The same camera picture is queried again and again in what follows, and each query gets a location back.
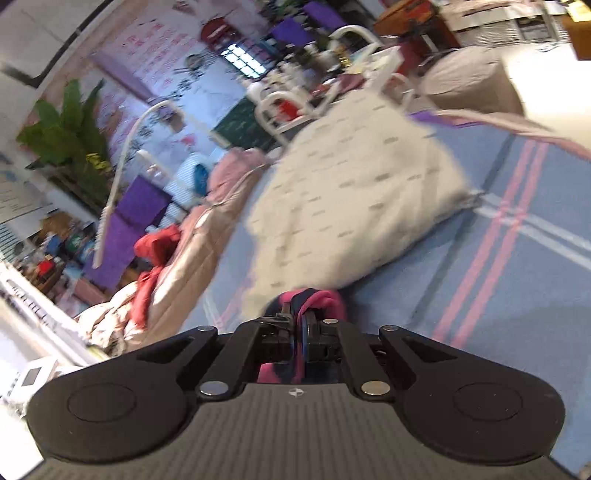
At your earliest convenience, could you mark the white ribbed cushion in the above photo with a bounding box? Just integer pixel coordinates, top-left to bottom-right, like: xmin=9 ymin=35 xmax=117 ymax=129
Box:
xmin=168 ymin=152 xmax=209 ymax=200

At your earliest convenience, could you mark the blue plaid bedsheet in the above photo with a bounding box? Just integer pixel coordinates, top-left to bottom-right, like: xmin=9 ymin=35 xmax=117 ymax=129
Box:
xmin=203 ymin=110 xmax=591 ymax=474

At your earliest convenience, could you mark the beige cloth pile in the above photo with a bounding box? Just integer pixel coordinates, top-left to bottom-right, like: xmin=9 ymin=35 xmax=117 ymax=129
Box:
xmin=76 ymin=281 xmax=154 ymax=357

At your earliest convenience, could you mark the cream patterned pillow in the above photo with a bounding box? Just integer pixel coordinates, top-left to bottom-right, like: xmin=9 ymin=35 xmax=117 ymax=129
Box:
xmin=240 ymin=90 xmax=482 ymax=320

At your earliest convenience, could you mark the orange wooden cabinet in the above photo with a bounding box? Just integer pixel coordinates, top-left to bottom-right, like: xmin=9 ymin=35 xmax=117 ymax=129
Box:
xmin=374 ymin=0 xmax=463 ymax=52

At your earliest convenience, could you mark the white curved metal stand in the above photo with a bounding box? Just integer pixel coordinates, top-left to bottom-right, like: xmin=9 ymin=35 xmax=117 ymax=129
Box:
xmin=92 ymin=99 xmax=186 ymax=269

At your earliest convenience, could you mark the cluttered shelf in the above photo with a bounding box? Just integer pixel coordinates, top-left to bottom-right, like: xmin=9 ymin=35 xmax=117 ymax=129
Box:
xmin=14 ymin=212 xmax=100 ymax=302

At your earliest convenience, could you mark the large green leafy plant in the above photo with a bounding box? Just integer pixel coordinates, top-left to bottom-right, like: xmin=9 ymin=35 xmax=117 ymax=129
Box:
xmin=16 ymin=78 xmax=114 ymax=209

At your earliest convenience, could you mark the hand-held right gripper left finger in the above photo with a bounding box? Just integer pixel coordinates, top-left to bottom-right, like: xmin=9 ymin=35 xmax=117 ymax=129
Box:
xmin=137 ymin=318 xmax=300 ymax=400

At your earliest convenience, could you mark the navy pink striped garment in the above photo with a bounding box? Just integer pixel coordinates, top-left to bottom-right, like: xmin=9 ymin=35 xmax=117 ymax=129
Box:
xmin=256 ymin=287 xmax=348 ymax=385

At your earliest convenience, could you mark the group of bottles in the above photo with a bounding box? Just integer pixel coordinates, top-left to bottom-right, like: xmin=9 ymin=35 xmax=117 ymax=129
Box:
xmin=249 ymin=41 xmax=352 ymax=94

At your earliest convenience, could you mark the wall poster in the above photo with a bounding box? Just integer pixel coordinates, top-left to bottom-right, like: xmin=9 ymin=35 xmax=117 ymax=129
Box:
xmin=90 ymin=0 xmax=279 ymax=154

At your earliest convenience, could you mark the beige round pouf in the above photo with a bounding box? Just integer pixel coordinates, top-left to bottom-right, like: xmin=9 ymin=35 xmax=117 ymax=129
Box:
xmin=418 ymin=46 xmax=526 ymax=117

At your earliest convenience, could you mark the red garment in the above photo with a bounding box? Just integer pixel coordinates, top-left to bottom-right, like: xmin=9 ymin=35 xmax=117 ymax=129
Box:
xmin=129 ymin=225 xmax=184 ymax=329

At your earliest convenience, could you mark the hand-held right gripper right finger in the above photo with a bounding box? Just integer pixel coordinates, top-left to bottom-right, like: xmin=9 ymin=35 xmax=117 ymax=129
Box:
xmin=301 ymin=318 xmax=463 ymax=398

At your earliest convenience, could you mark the pink-brown massage bed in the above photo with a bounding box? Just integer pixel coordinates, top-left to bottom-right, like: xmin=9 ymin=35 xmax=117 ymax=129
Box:
xmin=76 ymin=148 xmax=279 ymax=357

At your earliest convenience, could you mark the purple cloth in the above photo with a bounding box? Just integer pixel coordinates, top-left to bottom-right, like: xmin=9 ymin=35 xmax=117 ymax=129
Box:
xmin=270 ymin=0 xmax=348 ymax=48
xmin=83 ymin=178 xmax=174 ymax=289

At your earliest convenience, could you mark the white metal chair frame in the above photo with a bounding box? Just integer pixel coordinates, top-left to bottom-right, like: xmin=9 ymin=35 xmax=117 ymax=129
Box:
xmin=330 ymin=25 xmax=417 ymax=108
xmin=254 ymin=90 xmax=325 ymax=136

